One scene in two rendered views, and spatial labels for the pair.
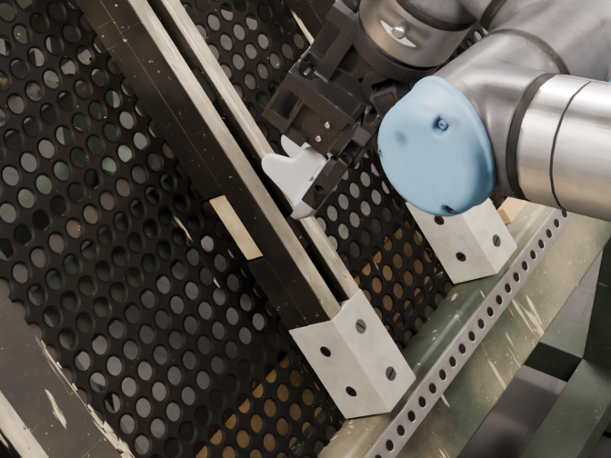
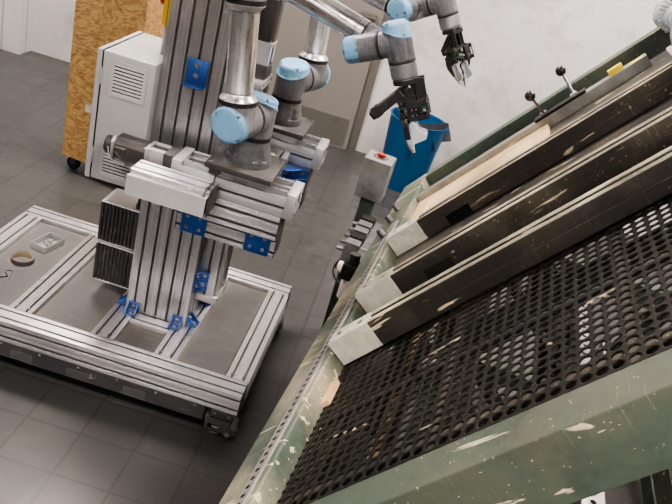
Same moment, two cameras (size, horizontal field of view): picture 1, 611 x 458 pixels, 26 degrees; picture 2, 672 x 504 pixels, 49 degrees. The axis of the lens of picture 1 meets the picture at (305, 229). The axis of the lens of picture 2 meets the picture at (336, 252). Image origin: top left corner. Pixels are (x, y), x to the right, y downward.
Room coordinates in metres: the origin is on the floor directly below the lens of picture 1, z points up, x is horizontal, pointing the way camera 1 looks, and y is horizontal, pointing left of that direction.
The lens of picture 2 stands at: (2.68, -0.92, 1.98)
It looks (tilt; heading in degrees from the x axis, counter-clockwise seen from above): 27 degrees down; 157
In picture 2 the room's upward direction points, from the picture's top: 16 degrees clockwise
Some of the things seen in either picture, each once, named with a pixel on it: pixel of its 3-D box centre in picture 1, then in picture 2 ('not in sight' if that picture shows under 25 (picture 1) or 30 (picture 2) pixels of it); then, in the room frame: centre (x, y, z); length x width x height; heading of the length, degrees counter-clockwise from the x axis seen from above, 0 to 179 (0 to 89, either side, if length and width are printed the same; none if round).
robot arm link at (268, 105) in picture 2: not in sight; (256, 113); (0.44, -0.36, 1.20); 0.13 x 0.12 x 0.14; 141
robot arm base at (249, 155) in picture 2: not in sight; (250, 146); (0.44, -0.35, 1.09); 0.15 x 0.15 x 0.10
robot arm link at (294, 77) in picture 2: not in sight; (292, 78); (-0.01, -0.13, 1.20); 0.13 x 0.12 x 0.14; 133
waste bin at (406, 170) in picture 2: not in sight; (413, 150); (-1.95, 1.43, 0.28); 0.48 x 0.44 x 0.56; 65
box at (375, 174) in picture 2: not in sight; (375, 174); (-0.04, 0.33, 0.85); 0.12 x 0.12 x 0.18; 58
